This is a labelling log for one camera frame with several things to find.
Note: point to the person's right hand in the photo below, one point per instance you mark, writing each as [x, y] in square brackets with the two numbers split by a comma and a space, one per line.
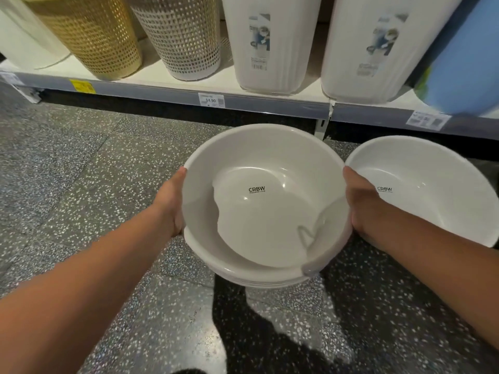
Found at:
[364, 210]

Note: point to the person's left hand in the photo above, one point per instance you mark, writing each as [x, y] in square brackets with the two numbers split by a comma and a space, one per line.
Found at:
[169, 208]

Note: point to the person's left thumb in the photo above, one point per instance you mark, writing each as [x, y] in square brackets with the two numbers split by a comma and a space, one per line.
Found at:
[179, 177]

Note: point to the person's right thumb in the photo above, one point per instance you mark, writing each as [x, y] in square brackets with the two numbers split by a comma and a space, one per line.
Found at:
[352, 179]

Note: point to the white plastic basin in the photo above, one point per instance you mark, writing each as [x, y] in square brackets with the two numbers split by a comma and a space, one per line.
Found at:
[249, 277]
[269, 214]
[432, 183]

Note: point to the person's left forearm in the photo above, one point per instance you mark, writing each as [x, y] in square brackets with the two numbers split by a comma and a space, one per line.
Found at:
[78, 292]

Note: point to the person's right forearm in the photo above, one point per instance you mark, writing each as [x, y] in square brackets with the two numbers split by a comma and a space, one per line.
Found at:
[440, 268]

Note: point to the white shelf with grey edge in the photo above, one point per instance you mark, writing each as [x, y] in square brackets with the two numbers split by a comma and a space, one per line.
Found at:
[163, 87]
[390, 112]

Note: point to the white price tag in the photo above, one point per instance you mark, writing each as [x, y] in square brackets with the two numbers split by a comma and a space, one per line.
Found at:
[428, 120]
[211, 100]

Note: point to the yellow price tag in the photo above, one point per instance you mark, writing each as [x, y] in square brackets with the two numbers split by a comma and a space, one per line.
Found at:
[82, 86]

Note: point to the white ribbed bin with label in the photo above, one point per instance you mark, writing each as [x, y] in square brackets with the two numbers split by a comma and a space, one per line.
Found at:
[273, 42]
[374, 46]

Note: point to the white perforated laundry basket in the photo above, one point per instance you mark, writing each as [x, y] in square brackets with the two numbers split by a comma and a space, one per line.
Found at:
[179, 34]

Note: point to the blue plastic bin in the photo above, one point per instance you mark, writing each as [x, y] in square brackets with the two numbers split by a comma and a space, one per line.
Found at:
[464, 62]

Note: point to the yellow perforated laundry basket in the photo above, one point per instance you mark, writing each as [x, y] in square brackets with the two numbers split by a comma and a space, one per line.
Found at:
[93, 34]

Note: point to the plain white plastic bin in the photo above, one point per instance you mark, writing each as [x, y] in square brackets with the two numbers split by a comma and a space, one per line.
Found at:
[27, 34]

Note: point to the white metal shelf bracket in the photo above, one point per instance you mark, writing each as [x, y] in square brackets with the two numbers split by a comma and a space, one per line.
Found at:
[322, 129]
[29, 94]

